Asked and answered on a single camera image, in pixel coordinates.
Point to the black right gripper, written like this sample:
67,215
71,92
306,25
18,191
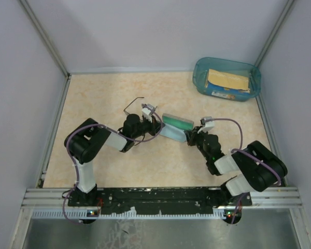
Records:
192,134

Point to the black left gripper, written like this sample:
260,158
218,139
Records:
155,126

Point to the grey glasses case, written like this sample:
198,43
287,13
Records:
184,124

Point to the blue cleaning cloth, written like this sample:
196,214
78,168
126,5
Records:
173,133

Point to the black thin-frame glasses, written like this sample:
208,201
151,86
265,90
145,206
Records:
136,105

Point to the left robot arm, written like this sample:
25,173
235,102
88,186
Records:
86,141

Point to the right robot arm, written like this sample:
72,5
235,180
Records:
258,167

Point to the teal plastic basin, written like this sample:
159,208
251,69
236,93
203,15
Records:
206,87

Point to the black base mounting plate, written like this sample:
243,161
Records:
152,201

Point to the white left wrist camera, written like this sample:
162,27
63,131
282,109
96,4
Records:
147,112

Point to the aluminium front rail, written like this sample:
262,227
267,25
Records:
50,203

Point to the right aluminium frame post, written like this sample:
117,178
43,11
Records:
275,30

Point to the aluminium frame post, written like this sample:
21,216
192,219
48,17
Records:
275,30
44,36

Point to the left aluminium frame post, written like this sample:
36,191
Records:
44,36

